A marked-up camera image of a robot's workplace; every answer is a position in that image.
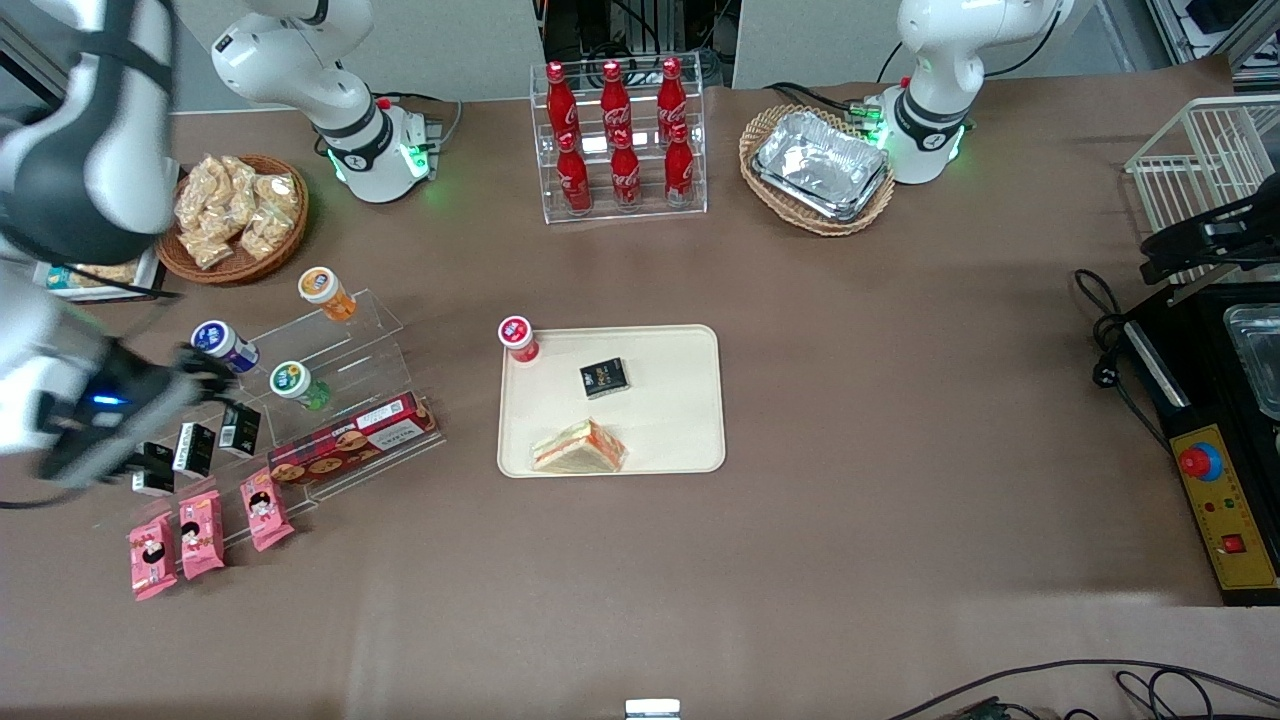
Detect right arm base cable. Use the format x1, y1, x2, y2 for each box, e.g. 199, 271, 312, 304
375, 93, 466, 153

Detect clear acrylic bottle rack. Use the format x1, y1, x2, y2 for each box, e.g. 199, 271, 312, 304
530, 52, 708, 225

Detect small black box gold print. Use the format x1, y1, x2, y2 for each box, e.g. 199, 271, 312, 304
580, 357, 631, 400

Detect green small bottle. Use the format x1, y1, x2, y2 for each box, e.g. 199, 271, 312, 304
269, 360, 333, 412

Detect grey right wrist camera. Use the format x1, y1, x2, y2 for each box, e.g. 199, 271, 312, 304
40, 375, 201, 489

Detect aluminium foil tray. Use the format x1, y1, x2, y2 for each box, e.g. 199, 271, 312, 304
757, 110, 889, 203
750, 160, 892, 223

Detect orange small bottle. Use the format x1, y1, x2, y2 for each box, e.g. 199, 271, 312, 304
298, 266, 358, 322

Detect white plastic bin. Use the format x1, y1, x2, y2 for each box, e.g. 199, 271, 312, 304
40, 245, 167, 302

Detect black cables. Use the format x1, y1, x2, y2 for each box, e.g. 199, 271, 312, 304
885, 658, 1280, 720

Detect beige plastic tray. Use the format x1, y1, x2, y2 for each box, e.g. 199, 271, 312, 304
497, 324, 727, 479

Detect brown wicker snack basket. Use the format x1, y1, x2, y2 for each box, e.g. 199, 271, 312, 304
155, 153, 309, 286

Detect black power cable with plug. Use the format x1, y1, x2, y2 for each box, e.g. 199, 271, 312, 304
1073, 268, 1173, 451

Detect red cap small bottle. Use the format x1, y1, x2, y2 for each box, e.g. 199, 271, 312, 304
498, 316, 541, 367

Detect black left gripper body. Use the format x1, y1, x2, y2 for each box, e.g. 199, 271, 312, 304
1235, 193, 1280, 253

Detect light wicker basket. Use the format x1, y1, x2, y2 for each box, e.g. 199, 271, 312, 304
739, 104, 897, 237

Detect clear acrylic tiered stand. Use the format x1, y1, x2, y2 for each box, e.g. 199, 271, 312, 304
45, 288, 447, 531

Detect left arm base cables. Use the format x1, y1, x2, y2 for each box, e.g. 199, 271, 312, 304
765, 80, 906, 131

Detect blue small bottle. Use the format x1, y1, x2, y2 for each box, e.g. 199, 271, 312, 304
190, 320, 261, 374

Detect white wire basket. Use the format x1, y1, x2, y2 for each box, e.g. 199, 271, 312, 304
1125, 95, 1280, 286

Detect triangle sandwich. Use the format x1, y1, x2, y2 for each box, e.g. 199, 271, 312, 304
530, 418, 628, 474

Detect black sealing machine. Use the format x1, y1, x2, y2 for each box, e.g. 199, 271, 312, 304
1120, 285, 1280, 607

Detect metal tray in machine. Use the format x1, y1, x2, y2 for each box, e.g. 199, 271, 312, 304
1222, 303, 1280, 421

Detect red cola bottle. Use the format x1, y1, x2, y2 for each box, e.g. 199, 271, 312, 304
600, 61, 633, 141
610, 128, 643, 209
556, 130, 593, 214
545, 62, 579, 141
664, 122, 696, 204
657, 57, 689, 136

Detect pink snack packet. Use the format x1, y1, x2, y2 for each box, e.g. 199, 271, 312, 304
178, 490, 227, 581
239, 467, 296, 552
127, 513, 179, 601

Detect black equipment rack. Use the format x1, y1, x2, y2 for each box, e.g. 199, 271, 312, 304
540, 0, 741, 91

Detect small black white box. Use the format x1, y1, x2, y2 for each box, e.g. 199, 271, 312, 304
172, 423, 216, 478
131, 441, 176, 497
218, 402, 263, 459

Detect yellow control panel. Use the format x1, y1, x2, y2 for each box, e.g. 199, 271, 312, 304
1170, 425, 1279, 591

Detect red cookie box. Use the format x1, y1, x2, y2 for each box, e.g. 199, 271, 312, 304
268, 391, 439, 488

